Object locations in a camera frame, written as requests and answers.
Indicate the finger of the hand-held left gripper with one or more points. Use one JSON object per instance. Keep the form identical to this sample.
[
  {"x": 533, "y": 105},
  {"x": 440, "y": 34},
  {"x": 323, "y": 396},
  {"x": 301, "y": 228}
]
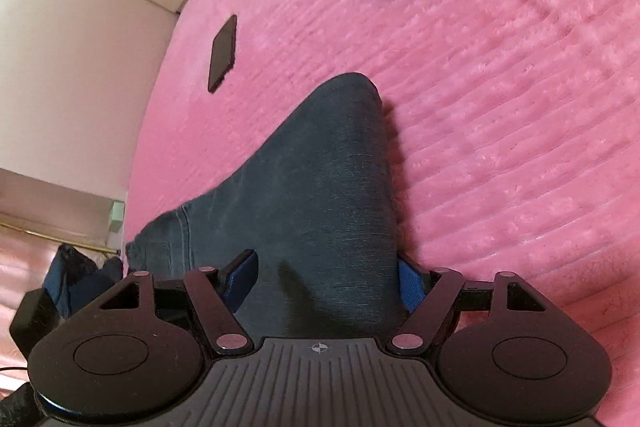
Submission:
[{"x": 56, "y": 279}]

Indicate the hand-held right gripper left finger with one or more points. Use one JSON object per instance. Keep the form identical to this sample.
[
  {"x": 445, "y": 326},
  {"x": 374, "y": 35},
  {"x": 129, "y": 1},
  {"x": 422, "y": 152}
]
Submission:
[{"x": 243, "y": 278}]

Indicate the light green box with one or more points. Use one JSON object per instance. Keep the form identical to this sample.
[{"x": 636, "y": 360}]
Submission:
[{"x": 118, "y": 217}]

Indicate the black smartphone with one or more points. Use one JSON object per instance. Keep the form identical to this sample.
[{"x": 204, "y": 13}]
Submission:
[{"x": 223, "y": 54}]

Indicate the pink ribbed fleece blanket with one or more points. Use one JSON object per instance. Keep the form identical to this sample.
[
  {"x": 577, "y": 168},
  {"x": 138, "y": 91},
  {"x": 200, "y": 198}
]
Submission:
[{"x": 500, "y": 132}]

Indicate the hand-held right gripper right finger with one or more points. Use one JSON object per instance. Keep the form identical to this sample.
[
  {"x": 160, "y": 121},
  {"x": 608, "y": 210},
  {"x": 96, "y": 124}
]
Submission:
[{"x": 410, "y": 288}]

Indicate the grey-blue jeans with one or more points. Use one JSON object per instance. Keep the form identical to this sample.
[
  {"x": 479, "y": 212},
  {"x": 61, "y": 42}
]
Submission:
[{"x": 310, "y": 187}]

